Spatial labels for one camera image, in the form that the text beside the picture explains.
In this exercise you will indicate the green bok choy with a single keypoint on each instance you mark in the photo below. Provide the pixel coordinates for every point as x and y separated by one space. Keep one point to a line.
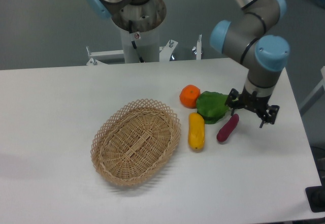
211 106

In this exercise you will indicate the purple sweet potato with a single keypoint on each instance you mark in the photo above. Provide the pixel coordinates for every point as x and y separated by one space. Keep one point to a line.
227 129

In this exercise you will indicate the white metal frame right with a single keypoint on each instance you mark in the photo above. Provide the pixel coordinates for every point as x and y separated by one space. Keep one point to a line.
316 93

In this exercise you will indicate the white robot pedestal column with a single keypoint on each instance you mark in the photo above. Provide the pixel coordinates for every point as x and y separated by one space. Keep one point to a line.
140 46

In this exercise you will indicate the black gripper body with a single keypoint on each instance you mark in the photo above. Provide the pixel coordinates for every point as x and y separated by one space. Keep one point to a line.
254 103

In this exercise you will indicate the yellow squash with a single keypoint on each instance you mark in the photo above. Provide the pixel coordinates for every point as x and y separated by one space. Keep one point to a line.
196 132

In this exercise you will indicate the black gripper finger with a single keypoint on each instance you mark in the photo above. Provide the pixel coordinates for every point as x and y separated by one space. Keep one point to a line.
268 114
233 101

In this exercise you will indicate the orange tangerine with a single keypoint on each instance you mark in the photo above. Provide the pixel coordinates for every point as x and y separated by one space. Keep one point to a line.
189 96

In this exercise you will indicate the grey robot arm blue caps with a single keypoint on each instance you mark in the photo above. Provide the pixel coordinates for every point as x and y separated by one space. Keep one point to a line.
247 42

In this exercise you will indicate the black box at table edge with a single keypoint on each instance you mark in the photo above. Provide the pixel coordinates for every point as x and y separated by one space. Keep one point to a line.
315 196

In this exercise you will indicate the white metal mounting frame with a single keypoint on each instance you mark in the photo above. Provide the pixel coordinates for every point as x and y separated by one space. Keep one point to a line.
167 53

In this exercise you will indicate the woven wicker basket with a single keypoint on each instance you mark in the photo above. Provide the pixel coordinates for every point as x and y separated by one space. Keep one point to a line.
135 142

